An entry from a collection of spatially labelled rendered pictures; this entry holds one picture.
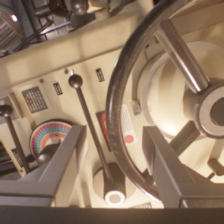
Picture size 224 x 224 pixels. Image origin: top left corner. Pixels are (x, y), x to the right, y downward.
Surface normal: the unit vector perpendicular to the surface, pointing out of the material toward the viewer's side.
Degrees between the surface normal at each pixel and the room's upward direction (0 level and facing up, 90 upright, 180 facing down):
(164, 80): 71
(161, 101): 61
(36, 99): 90
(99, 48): 90
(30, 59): 90
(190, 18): 90
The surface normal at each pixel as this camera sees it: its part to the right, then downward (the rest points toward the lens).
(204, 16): 0.00, 0.29
